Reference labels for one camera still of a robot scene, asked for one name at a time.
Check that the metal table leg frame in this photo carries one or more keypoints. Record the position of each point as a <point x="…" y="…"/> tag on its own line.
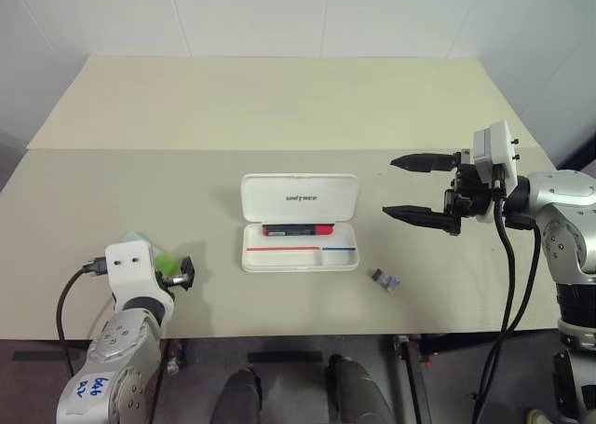
<point x="412" y="373"/>

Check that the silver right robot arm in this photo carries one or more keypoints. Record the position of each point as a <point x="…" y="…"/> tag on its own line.
<point x="561" y="193"/>

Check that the green marker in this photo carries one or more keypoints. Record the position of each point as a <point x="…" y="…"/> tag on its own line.
<point x="167" y="262"/>

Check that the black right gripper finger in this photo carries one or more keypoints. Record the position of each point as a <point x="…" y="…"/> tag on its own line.
<point x="421" y="161"/>
<point x="421" y="215"/>

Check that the white open pencil case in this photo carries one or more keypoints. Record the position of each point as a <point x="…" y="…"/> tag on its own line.
<point x="298" y="200"/>

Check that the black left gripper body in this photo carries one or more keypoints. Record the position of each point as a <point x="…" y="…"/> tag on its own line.
<point x="187" y="272"/>

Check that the beige shoe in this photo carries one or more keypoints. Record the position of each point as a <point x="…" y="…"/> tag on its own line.
<point x="541" y="417"/>

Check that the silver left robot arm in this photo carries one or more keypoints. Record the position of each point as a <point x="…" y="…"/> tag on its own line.
<point x="122" y="349"/>

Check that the red marker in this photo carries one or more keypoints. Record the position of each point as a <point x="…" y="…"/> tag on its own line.
<point x="298" y="230"/>

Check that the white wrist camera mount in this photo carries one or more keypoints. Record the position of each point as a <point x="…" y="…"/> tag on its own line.
<point x="132" y="275"/>
<point x="499" y="149"/>

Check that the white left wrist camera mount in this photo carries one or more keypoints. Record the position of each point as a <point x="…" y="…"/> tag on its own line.
<point x="132" y="275"/>

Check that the small dark purple object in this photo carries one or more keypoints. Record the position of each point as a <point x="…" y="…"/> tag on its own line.
<point x="386" y="280"/>

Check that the dark rounded shape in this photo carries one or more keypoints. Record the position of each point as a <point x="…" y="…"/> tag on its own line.
<point x="237" y="398"/>
<point x="356" y="391"/>

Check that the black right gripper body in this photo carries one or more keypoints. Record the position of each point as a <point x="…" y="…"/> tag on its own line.
<point x="470" y="195"/>

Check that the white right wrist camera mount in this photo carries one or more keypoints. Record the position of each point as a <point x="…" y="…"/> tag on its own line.
<point x="499" y="149"/>

